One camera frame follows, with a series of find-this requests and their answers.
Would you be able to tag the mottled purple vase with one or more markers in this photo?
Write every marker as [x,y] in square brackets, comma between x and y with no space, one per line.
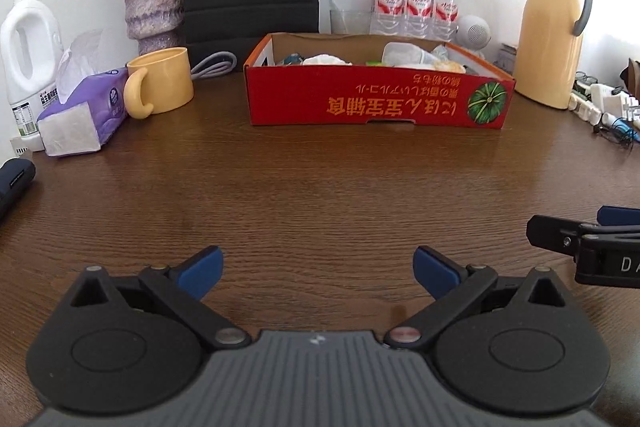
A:
[152,2]

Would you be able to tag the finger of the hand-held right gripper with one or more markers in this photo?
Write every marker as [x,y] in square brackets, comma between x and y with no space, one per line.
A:
[545,231]
[620,214]

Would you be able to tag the dark blue case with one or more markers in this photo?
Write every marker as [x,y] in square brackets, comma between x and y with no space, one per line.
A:
[14,179]

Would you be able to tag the yellow mug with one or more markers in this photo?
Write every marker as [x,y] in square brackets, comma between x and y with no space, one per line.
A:
[165,82]

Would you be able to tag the clear glass cup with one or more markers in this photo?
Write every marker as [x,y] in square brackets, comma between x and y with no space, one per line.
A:
[355,23]

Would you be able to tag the white robot speaker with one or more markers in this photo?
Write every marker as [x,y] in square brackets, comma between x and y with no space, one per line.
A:
[474,32]

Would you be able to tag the black eyeglasses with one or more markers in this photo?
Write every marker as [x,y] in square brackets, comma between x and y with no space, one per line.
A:
[585,79]

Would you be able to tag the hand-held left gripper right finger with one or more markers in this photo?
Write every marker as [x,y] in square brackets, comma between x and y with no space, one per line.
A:
[435,269]

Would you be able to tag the white power strip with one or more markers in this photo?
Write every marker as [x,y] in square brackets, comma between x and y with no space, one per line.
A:
[600,99]

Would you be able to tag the red cardboard box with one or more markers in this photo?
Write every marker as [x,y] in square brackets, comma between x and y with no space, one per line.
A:
[350,102]

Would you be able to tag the clear straw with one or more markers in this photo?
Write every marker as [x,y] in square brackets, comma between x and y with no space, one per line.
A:
[336,14]

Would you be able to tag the yellow thermos jug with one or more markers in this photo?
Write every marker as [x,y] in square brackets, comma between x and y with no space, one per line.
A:
[545,37]

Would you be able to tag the blue swirl printed packet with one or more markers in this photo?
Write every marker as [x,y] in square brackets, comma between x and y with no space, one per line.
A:
[292,59]

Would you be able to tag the purple tissue pack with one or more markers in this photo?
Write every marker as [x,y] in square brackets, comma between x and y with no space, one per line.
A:
[100,102]

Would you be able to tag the clear plastic packet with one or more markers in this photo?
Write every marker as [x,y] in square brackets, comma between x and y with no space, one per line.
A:
[405,53]

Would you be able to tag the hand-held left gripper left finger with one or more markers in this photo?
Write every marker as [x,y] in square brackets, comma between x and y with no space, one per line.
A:
[202,269]

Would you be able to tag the dark brown object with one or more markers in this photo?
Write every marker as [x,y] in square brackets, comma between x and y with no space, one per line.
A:
[632,77]

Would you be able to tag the small tin box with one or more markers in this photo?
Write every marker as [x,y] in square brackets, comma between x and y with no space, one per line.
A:
[506,57]

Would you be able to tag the white detergent bottle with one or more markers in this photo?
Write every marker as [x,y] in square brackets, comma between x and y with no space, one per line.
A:
[47,57]

